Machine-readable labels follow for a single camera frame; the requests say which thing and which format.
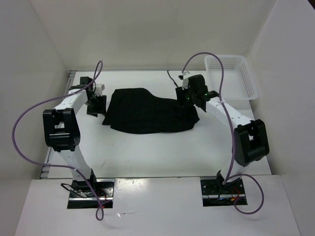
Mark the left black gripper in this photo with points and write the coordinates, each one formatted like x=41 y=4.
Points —
x=103 y=104

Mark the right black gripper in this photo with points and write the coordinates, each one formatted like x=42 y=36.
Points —
x=180 y=94

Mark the black shorts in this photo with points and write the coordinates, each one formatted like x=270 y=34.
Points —
x=149 y=109

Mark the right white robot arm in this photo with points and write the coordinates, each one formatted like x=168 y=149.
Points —
x=249 y=137

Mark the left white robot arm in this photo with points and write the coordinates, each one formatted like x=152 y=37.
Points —
x=61 y=129

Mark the white perforated plastic basket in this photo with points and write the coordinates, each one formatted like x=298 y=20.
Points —
x=238 y=81

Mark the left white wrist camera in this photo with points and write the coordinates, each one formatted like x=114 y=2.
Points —
x=99 y=88

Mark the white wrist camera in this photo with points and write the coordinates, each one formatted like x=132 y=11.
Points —
x=185 y=79
x=99 y=88

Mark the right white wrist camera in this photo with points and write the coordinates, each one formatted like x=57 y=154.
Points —
x=185 y=79

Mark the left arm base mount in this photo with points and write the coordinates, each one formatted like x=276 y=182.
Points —
x=83 y=199

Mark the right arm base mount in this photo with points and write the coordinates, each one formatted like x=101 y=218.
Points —
x=215 y=196

